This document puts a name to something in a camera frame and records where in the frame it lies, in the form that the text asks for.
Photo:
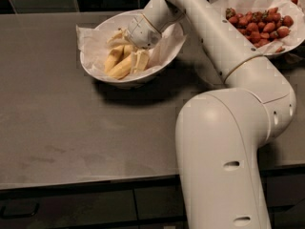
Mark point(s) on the white bowl with bananas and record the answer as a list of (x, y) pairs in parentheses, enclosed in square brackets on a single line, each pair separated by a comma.
[(95, 64)]

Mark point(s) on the pile of red strawberries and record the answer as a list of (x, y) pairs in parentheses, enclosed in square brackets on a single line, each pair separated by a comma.
[(261, 27)]

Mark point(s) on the white bowl with strawberries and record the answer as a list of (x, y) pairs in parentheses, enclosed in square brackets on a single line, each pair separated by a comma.
[(285, 7)]

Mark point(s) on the white paper liner left bowl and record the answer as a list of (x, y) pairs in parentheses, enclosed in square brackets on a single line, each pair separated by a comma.
[(92, 42)]

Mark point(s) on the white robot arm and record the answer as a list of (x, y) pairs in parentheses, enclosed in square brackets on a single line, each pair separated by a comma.
[(218, 133)]

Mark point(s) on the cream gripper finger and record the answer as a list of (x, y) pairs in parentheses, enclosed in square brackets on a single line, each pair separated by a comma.
[(140, 60), (119, 38)]

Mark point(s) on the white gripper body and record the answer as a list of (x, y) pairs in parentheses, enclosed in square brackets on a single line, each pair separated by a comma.
[(142, 32)]

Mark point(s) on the yellow banana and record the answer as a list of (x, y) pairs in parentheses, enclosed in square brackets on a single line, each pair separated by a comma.
[(113, 58), (128, 49), (122, 69)]

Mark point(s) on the left drawer black handle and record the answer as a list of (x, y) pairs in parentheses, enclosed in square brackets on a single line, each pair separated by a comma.
[(19, 210)]

